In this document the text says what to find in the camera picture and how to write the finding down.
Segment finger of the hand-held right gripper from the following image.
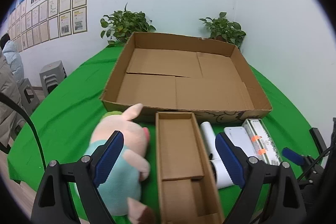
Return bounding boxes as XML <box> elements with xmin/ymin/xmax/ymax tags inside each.
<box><xmin>309</xmin><ymin>127</ymin><xmax>328</xmax><ymax>155</ymax></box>
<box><xmin>282</xmin><ymin>147</ymin><xmax>319</xmax><ymax>172</ymax></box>

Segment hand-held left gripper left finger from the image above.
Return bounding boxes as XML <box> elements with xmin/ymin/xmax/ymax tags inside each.
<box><xmin>31</xmin><ymin>130</ymin><xmax>124</xmax><ymax>224</ymax></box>

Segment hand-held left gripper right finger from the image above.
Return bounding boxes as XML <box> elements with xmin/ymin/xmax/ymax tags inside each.
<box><xmin>215</xmin><ymin>132</ymin><xmax>307</xmax><ymax>224</ymax></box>

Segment pink pig plush toy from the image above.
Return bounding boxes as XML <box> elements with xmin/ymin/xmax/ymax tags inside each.
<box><xmin>75</xmin><ymin>103</ymin><xmax>155</xmax><ymax>224</ymax></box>

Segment white hair dryer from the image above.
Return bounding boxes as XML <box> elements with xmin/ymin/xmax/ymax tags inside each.
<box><xmin>200</xmin><ymin>121</ymin><xmax>234</xmax><ymax>189</ymax></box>

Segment narrow cardboard box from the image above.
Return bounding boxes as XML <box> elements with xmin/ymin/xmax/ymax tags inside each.
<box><xmin>155</xmin><ymin>112</ymin><xmax>225</xmax><ymax>224</ymax></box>

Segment large shallow cardboard box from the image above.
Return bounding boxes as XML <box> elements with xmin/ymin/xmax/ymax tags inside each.
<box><xmin>101</xmin><ymin>32</ymin><xmax>273</xmax><ymax>125</ymax></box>

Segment white power bank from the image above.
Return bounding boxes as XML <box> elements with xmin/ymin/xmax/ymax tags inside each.
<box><xmin>224</xmin><ymin>126</ymin><xmax>256</xmax><ymax>159</ymax></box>

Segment white green carton orange stickers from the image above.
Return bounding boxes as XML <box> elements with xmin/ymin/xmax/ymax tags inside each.
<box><xmin>241</xmin><ymin>118</ymin><xmax>282</xmax><ymax>166</ymax></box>

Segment green tablecloth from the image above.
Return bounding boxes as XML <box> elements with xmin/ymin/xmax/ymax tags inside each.
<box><xmin>7</xmin><ymin>44</ymin><xmax>336</xmax><ymax>222</ymax></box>

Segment grey plastic stool stack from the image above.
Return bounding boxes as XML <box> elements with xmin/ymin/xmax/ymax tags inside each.
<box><xmin>39</xmin><ymin>60</ymin><xmax>67</xmax><ymax>97</ymax></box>

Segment small leafy potted plant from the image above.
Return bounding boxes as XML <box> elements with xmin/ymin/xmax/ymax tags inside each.
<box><xmin>199</xmin><ymin>12</ymin><xmax>247</xmax><ymax>50</ymax></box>

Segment large leafy potted plant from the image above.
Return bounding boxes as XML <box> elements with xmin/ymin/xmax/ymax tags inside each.
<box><xmin>100</xmin><ymin>2</ymin><xmax>156</xmax><ymax>46</ymax></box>

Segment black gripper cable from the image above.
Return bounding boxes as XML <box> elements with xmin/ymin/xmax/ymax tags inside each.
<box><xmin>0</xmin><ymin>93</ymin><xmax>46</xmax><ymax>169</ymax></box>

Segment wall of framed documents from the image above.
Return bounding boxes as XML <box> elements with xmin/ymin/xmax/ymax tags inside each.
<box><xmin>5</xmin><ymin>0</ymin><xmax>88</xmax><ymax>52</ymax></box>

